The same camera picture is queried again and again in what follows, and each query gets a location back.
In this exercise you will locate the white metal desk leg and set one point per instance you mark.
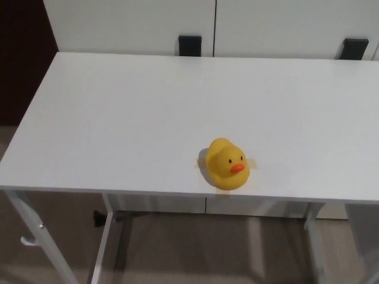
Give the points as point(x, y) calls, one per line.
point(104, 242)
point(316, 245)
point(37, 230)

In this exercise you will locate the yellow rubber duck toy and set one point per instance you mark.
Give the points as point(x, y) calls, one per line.
point(226, 165)

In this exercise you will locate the white hook on leg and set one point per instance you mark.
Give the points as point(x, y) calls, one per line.
point(28, 242)

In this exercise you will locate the white cabinet door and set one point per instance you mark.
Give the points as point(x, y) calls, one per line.
point(281, 26)
point(118, 23)

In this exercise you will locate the small black floor object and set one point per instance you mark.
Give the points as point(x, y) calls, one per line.
point(98, 219)

